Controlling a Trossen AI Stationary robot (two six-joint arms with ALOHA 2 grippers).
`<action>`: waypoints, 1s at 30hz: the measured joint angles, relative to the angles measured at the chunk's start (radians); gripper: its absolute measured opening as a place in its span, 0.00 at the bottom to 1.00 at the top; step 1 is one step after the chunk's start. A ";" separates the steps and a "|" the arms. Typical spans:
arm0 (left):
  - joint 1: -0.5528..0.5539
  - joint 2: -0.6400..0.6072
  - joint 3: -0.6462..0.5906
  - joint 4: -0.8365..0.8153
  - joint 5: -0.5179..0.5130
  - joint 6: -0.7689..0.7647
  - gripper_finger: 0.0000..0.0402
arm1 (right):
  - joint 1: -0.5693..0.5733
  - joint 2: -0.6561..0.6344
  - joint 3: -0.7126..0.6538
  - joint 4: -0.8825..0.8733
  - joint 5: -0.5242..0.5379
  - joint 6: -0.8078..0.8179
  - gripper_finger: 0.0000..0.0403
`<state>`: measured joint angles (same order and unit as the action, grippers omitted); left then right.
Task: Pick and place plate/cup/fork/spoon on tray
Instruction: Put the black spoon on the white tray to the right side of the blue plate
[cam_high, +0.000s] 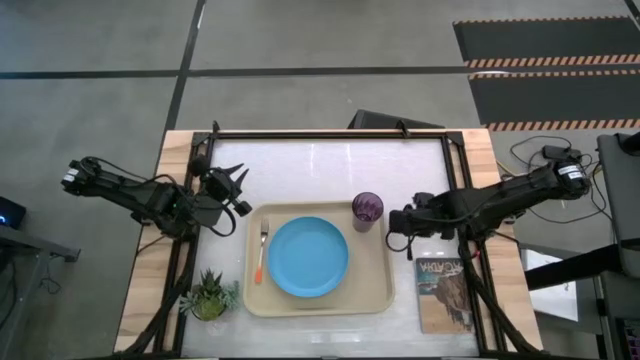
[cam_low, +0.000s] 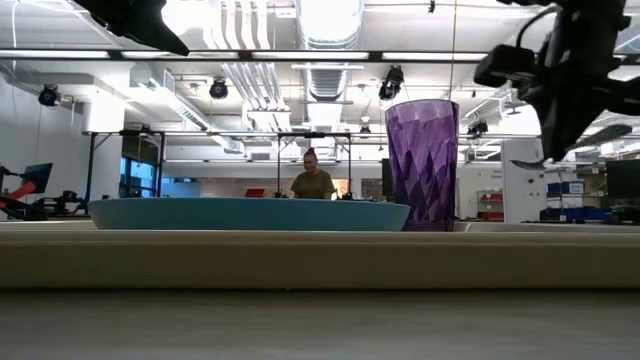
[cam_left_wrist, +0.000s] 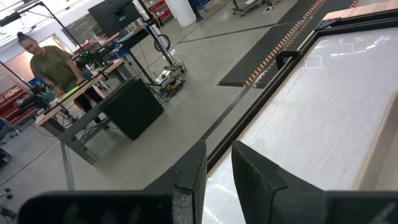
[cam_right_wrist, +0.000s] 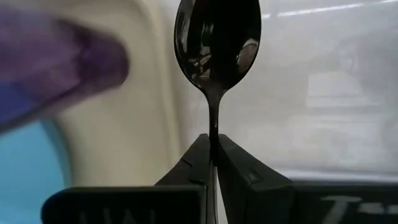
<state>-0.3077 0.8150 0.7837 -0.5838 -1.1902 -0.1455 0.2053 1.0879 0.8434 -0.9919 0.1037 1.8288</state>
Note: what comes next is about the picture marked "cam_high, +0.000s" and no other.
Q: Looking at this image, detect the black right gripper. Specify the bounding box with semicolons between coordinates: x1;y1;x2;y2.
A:
399;191;454;239

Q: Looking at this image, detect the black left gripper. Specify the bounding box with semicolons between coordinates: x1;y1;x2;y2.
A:
199;162;250;204

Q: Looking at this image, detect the purple translucent cup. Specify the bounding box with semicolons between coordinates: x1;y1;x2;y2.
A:
351;191;385;234

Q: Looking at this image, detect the fork with orange handle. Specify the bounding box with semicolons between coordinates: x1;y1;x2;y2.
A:
253;215;271;285

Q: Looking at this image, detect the blue round plate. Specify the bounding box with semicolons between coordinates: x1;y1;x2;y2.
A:
266;215;350;299

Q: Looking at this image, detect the beige plastic tray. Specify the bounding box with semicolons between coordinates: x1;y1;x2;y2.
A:
243;200;396;319

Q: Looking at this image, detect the illustrated book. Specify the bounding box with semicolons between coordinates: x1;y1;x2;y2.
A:
414;256;475;334

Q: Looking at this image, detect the small potted succulent plant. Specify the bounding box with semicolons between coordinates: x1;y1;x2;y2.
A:
179;268;242;323

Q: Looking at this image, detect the black power adapter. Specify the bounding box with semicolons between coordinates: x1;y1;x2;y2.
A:
542;144;582;162

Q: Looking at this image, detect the black hazard-striped floor mat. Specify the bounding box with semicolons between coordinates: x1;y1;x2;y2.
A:
467;69;640;133
452;16;640;70

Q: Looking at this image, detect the black metal beam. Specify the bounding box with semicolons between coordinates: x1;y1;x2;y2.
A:
524;243;624;292

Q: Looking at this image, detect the white paper sheet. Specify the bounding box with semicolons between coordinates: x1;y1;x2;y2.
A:
519;248;580;323

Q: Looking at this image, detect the grey side desk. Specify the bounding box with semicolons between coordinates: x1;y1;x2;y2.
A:
596;130;640;279

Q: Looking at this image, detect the grey metal side table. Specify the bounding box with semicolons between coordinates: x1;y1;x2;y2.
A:
0;223;81;360

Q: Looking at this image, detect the black device with blue light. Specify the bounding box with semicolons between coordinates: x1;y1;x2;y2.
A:
0;195;28;230

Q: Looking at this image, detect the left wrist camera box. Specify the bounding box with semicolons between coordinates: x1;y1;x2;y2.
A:
230;198;254;218

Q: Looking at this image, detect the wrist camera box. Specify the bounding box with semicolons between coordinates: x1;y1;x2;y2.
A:
230;198;254;218
388;209;411;237

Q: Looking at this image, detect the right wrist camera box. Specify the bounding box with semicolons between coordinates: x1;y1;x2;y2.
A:
388;209;411;237

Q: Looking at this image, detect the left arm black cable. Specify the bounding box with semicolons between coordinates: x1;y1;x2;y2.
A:
208;202;238;239

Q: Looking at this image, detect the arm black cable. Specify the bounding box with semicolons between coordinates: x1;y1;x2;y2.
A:
208;202;238;239
383;230;417;262

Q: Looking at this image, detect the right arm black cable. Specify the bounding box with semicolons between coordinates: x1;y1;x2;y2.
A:
383;230;417;262

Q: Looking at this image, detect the black aluminium table frame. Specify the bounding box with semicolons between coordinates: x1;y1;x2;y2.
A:
119;121;542;359

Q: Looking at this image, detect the black floor cable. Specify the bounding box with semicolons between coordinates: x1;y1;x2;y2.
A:
499;134;614;226

